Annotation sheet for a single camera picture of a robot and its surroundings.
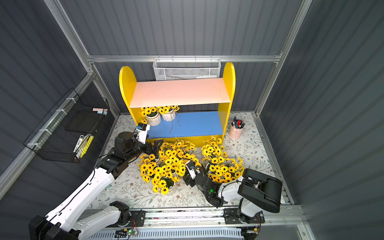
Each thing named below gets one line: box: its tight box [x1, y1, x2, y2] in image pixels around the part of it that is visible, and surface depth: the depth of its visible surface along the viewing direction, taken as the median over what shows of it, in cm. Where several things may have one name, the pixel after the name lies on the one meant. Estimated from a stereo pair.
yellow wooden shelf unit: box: [119, 62, 236, 147], surface depth 81 cm
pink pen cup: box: [228, 116, 246, 139], surface depth 99 cm
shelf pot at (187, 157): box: [182, 153, 202, 167], surface depth 80 cm
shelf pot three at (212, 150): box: [201, 136, 225, 164], surface depth 84 cm
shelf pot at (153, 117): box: [146, 106, 162, 127], surface depth 91 cm
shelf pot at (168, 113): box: [158, 106, 176, 122], surface depth 95 cm
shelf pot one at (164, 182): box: [151, 171, 181, 195], surface depth 75 cm
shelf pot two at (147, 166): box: [138, 153, 157, 184], surface depth 77 cm
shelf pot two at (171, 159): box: [155, 142, 186, 177], surface depth 78 cm
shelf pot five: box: [143, 154, 157, 167], surface depth 81 cm
